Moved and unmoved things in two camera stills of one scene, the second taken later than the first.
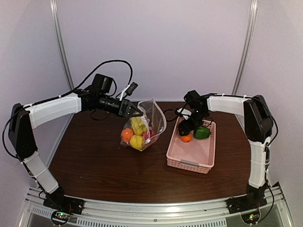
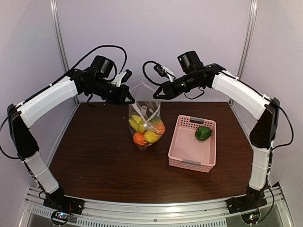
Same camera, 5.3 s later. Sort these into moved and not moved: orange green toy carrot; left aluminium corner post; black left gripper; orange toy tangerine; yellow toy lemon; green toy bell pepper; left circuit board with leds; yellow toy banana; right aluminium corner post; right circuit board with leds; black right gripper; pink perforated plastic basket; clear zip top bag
Moved: orange green toy carrot; yellow toy lemon; orange toy tangerine; black left gripper; clear zip top bag; black right gripper
Not moved: yellow toy banana; right aluminium corner post; left aluminium corner post; green toy bell pepper; right circuit board with leds; pink perforated plastic basket; left circuit board with leds
